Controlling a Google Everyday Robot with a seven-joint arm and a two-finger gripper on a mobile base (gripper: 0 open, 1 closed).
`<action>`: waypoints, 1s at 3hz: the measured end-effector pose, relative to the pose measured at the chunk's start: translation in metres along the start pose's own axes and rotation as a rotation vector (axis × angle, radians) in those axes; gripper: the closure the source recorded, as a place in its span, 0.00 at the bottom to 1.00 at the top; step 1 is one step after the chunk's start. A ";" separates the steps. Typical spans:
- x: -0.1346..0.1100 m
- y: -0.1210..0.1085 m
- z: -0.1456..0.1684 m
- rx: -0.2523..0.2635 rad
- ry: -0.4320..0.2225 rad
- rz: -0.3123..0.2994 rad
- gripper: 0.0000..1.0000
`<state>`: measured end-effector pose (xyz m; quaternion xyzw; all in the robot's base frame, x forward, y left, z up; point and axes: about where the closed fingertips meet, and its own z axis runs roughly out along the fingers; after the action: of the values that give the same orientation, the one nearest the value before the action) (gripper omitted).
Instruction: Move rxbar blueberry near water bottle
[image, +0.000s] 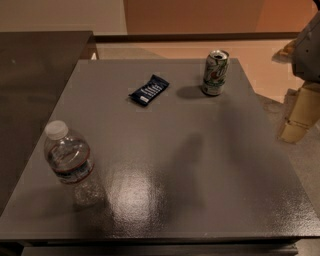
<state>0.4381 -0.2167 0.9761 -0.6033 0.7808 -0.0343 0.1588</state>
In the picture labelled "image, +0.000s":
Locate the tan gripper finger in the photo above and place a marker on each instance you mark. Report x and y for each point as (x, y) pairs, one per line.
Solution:
(302, 112)
(286, 52)

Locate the blue rxbar blueberry wrapper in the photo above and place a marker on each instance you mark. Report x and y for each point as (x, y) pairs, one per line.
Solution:
(148, 92)

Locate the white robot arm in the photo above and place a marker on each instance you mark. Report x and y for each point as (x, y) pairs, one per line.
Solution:
(303, 54)

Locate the clear plastic water bottle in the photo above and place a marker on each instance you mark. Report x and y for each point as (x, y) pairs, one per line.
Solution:
(71, 159)

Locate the green white soda can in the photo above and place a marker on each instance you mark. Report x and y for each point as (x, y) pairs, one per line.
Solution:
(214, 77)

